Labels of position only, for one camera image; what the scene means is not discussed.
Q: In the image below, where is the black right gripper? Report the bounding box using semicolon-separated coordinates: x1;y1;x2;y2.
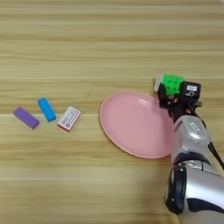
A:
157;82;204;124

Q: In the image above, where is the colourful puzzle cube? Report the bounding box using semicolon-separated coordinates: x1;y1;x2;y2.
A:
153;73;186;96

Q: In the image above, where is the pink round plate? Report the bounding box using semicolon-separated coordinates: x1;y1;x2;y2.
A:
99;90;176;160

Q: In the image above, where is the white red eraser box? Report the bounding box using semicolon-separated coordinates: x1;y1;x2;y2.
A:
56;105;82;133

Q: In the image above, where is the blue eraser block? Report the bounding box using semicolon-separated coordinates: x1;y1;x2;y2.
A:
37;97;58;123

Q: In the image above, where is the purple eraser block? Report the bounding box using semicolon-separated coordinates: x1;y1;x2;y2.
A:
12;106;40;130

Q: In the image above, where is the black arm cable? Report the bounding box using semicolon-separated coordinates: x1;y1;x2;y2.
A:
207;142;224;172

